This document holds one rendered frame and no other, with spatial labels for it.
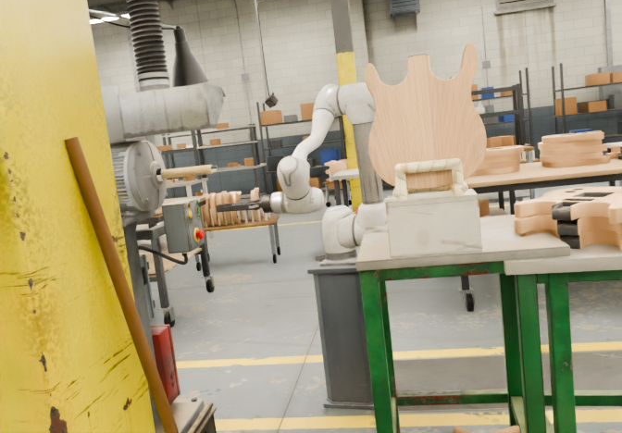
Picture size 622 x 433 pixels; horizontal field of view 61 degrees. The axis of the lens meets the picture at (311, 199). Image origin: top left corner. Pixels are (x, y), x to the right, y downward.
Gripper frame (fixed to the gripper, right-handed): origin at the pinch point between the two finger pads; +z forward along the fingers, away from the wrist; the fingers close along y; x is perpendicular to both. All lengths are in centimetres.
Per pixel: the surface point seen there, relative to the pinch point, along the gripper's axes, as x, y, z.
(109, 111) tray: 42, -39, 23
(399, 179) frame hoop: 10, -50, -72
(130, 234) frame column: -3.6, -26.8, 29.3
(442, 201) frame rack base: 2, -52, -84
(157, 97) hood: 43, -47, 2
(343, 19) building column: 202, 653, -11
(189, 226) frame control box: -4.7, -11.4, 12.2
